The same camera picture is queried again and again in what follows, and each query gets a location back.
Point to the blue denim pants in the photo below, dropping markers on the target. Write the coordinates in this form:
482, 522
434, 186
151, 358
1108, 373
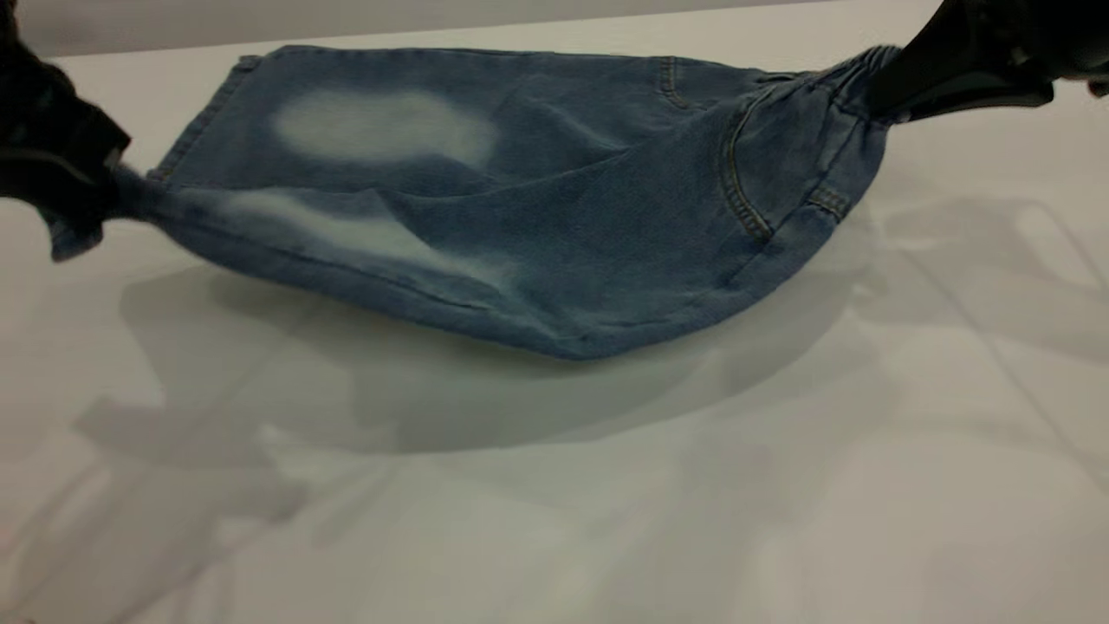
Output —
563, 217

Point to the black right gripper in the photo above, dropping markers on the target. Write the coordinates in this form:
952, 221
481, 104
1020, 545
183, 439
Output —
1070, 39

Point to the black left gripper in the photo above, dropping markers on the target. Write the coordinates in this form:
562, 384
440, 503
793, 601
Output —
52, 147

